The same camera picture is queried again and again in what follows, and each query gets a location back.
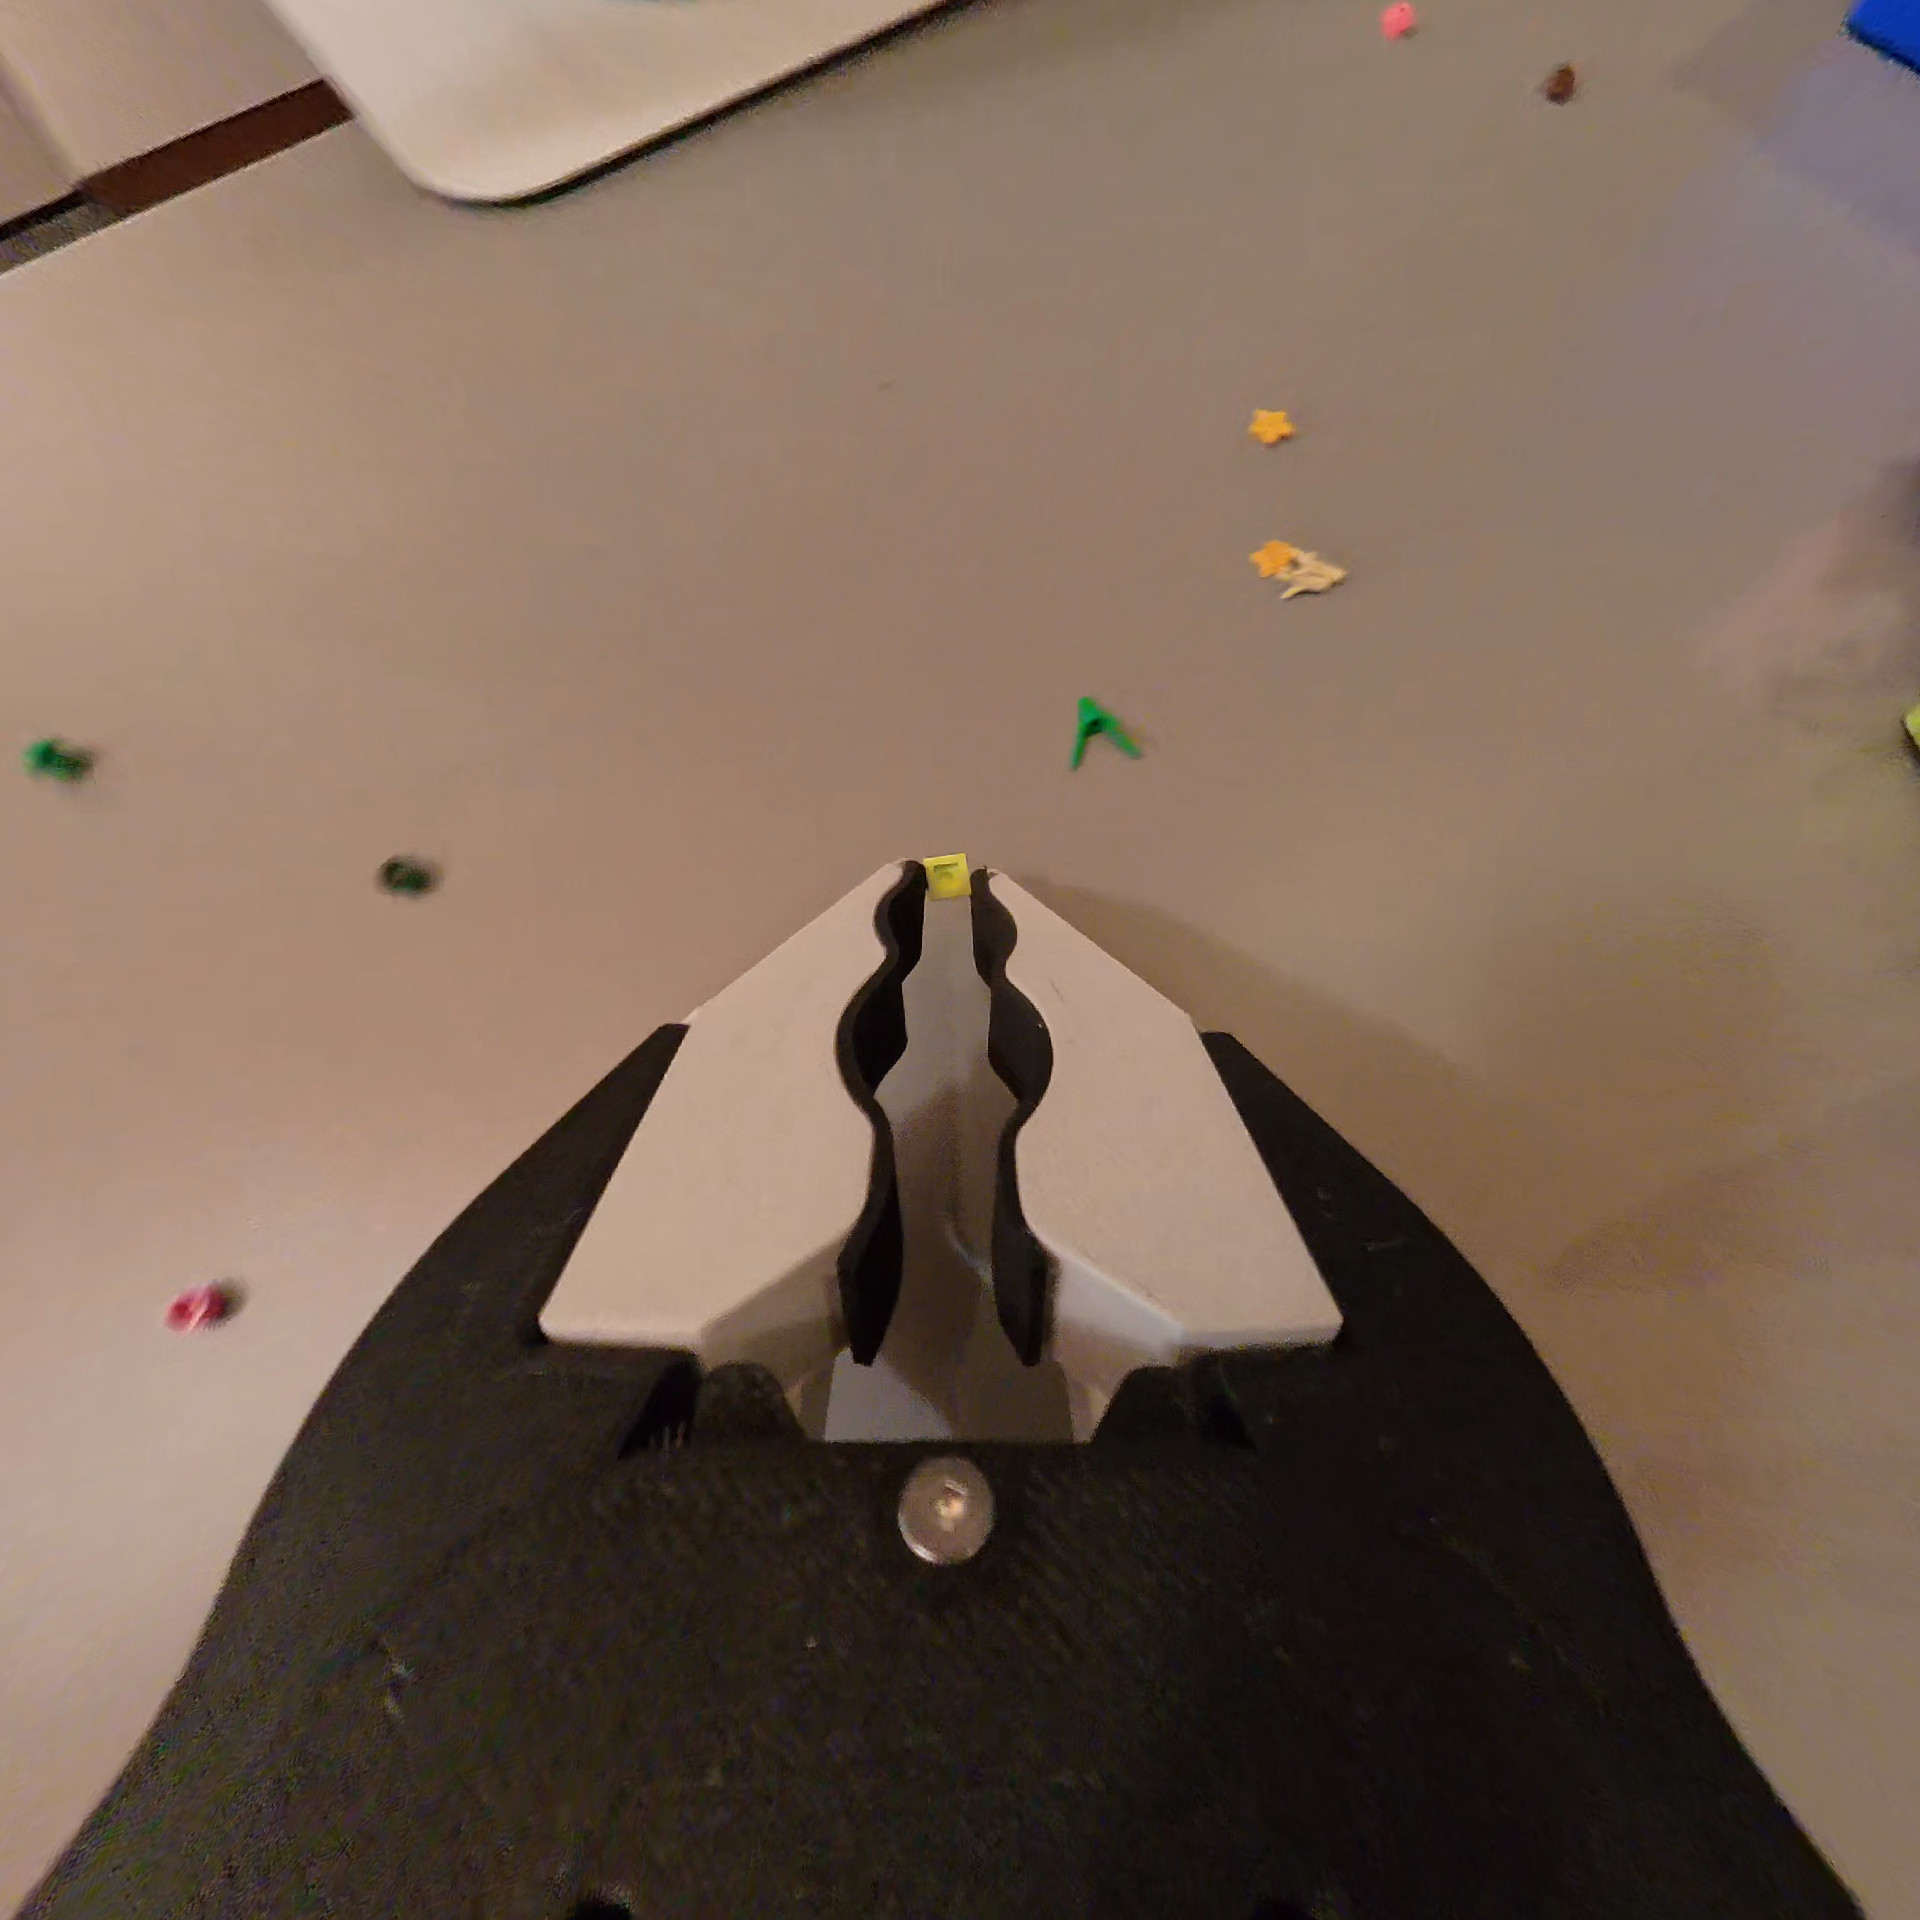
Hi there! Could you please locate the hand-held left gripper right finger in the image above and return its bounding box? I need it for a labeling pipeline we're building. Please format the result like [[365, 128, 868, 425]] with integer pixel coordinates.
[[969, 865, 1343, 1393]]

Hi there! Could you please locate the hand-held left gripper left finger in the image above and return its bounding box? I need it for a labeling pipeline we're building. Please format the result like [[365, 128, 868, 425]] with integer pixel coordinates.
[[537, 859, 924, 1374]]

